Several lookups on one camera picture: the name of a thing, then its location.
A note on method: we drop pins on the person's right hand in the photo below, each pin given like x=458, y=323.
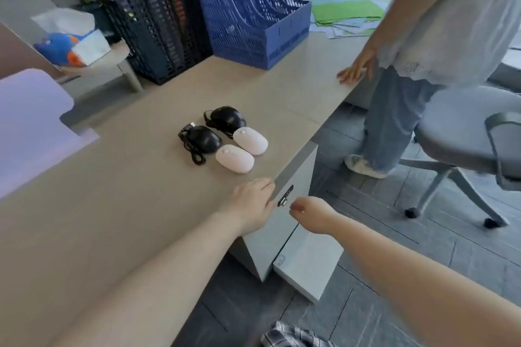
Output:
x=315, y=214

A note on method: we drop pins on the person's left hand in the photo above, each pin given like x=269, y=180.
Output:
x=252, y=204

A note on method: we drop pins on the grey drawer with lock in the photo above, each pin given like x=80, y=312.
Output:
x=295, y=174

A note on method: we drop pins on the person's left forearm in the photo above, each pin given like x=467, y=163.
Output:
x=163, y=285

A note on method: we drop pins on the person's right forearm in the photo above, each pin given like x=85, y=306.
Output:
x=407, y=277

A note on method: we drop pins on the plaid clothing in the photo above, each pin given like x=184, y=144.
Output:
x=293, y=336

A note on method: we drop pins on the grey office chair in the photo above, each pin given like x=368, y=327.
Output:
x=452, y=131

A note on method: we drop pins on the pale blue paper sheets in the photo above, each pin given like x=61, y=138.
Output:
x=346, y=31

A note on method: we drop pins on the black plastic file rack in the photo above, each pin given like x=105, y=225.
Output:
x=163, y=37

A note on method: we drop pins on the blue plastic file rack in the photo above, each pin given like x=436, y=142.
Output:
x=252, y=13

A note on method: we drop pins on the wooden desk riser shelf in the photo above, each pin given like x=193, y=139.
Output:
x=106, y=62

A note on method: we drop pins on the green paper sheets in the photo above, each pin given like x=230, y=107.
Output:
x=346, y=12

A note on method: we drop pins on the lilac paper sheet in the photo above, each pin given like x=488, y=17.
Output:
x=32, y=131

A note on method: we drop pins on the blue orange tissue pack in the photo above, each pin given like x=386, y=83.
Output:
x=69, y=48

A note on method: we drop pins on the brown board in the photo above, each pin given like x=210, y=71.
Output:
x=20, y=52

